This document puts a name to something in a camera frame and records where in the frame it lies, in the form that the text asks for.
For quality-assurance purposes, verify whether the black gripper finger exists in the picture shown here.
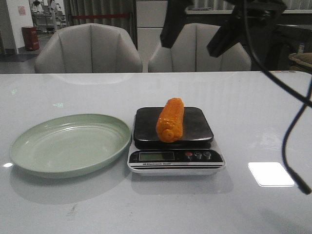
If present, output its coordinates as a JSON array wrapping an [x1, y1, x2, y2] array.
[[207, 0, 287, 58], [160, 0, 194, 48]]

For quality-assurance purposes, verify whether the orange corn cob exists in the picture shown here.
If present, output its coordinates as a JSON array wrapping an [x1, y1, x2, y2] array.
[[156, 97, 184, 143]]

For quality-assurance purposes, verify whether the white drawer cabinet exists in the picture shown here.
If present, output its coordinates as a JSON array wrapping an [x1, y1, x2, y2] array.
[[136, 0, 167, 73]]

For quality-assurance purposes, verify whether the dark counter with white top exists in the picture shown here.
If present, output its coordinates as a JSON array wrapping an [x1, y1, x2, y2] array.
[[186, 10, 312, 65]]

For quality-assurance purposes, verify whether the right grey upholstered chair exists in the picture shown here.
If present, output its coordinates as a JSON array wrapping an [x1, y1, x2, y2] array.
[[148, 23, 252, 73]]

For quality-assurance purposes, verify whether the grey upholstered chair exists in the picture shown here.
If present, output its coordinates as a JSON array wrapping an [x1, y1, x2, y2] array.
[[34, 23, 142, 74], [148, 23, 252, 73]]

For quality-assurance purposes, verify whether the dark side table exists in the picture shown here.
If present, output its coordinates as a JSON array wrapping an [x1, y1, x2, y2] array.
[[265, 24, 312, 70]]

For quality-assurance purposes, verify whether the beige cushion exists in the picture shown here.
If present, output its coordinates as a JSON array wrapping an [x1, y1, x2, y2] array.
[[289, 52, 312, 74]]

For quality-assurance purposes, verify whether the red barrier tape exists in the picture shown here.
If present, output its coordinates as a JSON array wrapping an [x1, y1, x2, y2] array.
[[71, 13, 131, 20]]

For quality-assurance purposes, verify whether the left grey upholstered chair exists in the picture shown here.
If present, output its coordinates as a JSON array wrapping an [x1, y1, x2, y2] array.
[[34, 23, 142, 74]]

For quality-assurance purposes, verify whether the black silver kitchen scale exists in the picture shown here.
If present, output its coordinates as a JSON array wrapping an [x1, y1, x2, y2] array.
[[127, 107, 226, 176]]

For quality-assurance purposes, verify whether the red bin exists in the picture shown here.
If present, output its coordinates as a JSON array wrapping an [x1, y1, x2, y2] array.
[[22, 26, 39, 51]]

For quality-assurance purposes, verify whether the light green plate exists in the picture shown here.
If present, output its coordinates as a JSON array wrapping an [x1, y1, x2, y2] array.
[[10, 114, 132, 178]]

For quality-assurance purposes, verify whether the black cable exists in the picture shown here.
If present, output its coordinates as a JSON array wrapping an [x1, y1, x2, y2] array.
[[240, 0, 312, 195]]

